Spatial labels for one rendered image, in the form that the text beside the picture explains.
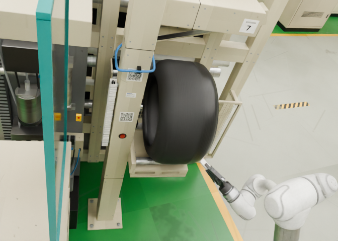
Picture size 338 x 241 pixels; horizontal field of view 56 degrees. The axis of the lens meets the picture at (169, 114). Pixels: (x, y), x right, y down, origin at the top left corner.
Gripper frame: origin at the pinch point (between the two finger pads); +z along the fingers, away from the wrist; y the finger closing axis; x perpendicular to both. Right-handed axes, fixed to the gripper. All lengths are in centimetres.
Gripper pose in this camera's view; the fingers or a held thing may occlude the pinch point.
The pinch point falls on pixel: (204, 163)
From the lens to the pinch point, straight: 187.2
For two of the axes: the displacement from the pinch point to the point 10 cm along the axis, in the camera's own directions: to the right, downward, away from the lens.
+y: -2.8, 2.4, 9.3
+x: 7.0, -6.2, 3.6
